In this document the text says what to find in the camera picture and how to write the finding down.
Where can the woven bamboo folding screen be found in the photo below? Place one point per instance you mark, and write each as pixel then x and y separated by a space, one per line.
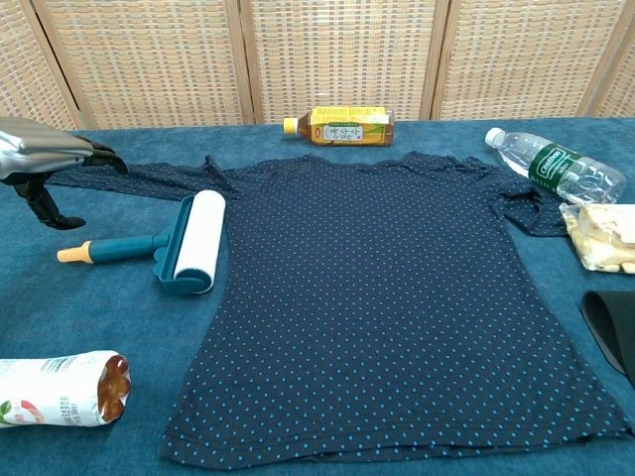
pixel 337 54

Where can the green label clear water bottle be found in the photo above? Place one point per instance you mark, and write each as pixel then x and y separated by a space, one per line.
pixel 555 166

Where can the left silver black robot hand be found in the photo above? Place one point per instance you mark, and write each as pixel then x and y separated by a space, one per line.
pixel 35 146

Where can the dark blue polka dot shirt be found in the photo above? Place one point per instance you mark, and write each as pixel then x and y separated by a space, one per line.
pixel 377 307

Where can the teal blue table cloth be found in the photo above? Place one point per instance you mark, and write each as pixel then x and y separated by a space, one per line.
pixel 99 317

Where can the yellow label tea bottle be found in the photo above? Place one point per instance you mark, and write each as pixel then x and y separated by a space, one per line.
pixel 347 128

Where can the white snack package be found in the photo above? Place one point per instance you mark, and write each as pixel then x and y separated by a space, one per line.
pixel 54 392

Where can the clear bag of snacks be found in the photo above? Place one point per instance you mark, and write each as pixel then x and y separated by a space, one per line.
pixel 602 238

